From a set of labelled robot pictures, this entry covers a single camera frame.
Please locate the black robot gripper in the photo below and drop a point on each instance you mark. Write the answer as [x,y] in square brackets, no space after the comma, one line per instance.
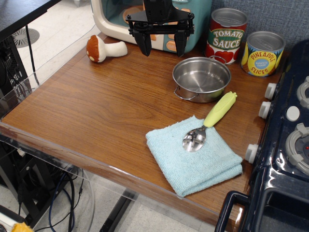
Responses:
[160,17]

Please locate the spoon with yellow-green handle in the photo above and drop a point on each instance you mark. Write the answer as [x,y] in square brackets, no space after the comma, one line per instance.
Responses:
[195,139]

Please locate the teal toy microwave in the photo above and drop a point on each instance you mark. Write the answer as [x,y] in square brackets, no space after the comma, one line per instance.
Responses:
[109,16]

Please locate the small stainless steel pot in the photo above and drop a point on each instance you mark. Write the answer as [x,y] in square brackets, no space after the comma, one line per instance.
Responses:
[200,79]

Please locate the plush brown mushroom toy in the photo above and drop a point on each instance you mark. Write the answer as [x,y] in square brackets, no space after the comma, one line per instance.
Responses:
[97,50]

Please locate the tomato sauce can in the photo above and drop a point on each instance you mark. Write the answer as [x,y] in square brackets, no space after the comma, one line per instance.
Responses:
[227,29]

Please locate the pineapple slices can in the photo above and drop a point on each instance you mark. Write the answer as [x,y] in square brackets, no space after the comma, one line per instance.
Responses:
[262,53]

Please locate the light blue folded cloth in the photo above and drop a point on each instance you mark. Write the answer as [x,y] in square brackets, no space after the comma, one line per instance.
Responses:
[191,172]

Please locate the black desk at left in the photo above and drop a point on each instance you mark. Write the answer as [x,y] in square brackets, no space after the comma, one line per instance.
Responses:
[15,14]

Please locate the clear acrylic table guard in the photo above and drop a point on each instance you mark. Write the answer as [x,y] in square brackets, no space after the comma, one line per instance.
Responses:
[55,50]

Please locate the dark blue toy stove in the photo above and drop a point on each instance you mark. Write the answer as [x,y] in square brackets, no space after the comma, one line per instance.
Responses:
[278,199]

